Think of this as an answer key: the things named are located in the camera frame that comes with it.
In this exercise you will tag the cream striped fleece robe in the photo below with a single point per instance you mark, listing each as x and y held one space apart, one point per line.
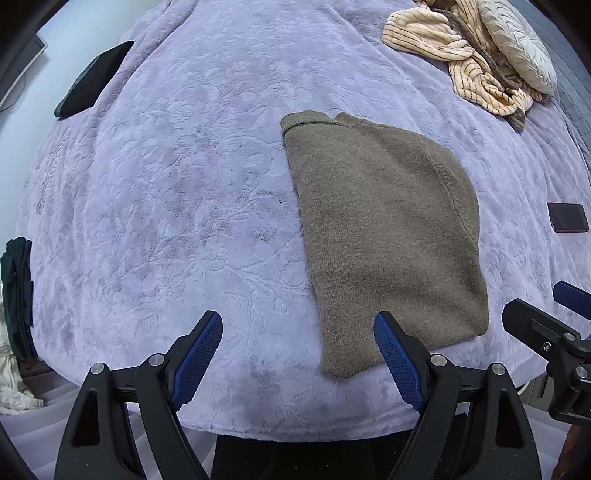
425 37

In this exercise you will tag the grey quilted bedspread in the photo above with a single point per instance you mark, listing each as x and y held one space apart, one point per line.
572 92

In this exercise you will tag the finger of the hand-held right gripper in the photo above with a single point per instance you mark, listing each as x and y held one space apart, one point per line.
575 297
526 318

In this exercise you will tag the white crumpled cloth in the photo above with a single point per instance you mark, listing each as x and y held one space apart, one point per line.
16 387

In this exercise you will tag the black smartphone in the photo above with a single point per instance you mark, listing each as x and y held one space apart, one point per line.
568 217

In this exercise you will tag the dark green clothing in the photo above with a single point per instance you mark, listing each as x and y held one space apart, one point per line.
16 295

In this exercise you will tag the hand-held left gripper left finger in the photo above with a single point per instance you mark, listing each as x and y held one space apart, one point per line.
194 360

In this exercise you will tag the lavender embossed blanket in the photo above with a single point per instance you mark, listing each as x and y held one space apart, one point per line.
184 207

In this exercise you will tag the round cream pleated cushion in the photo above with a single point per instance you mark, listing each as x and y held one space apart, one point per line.
517 41

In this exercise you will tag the brown knit sweater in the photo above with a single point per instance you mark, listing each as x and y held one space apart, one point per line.
383 230

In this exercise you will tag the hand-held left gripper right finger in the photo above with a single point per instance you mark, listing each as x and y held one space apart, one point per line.
399 364

